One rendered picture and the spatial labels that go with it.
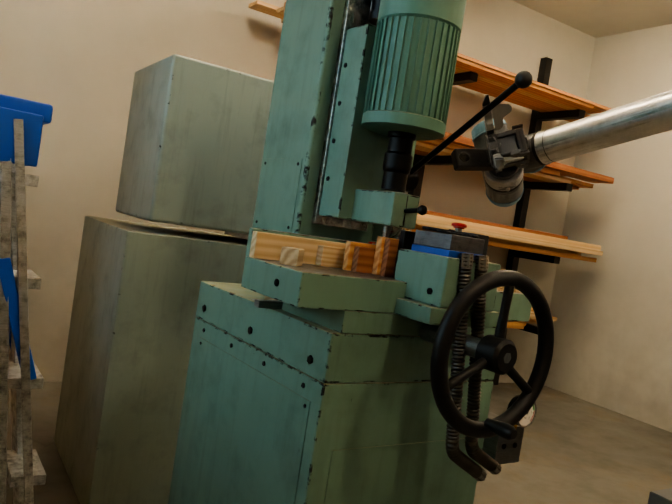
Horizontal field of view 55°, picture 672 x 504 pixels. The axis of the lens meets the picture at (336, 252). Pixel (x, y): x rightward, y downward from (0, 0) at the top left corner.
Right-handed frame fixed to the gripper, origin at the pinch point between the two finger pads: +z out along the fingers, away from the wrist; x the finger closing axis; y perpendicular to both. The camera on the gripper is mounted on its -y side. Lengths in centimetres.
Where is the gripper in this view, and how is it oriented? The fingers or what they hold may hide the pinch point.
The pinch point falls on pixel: (490, 126)
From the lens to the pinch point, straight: 138.7
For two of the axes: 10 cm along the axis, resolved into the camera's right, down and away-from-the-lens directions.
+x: 1.2, 9.3, -3.4
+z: -2.6, -3.0, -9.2
